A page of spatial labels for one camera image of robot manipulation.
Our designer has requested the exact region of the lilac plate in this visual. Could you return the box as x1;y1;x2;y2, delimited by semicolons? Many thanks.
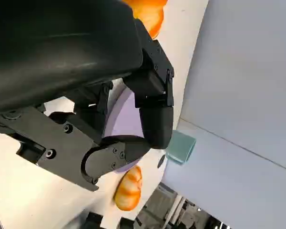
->
102;80;147;173

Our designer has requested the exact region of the grey workshop machine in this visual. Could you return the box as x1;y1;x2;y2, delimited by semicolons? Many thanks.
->
137;183;229;229

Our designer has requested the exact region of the pale green translucent box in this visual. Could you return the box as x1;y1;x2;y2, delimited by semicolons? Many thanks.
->
165;130;196;165

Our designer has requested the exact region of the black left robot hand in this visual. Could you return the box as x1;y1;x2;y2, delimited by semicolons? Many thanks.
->
0;0;175;192

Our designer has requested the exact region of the orange toy bread roll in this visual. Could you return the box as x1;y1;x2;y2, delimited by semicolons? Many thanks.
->
112;165;143;212
123;0;168;39

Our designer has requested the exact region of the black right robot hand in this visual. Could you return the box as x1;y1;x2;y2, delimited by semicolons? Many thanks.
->
85;211;143;229

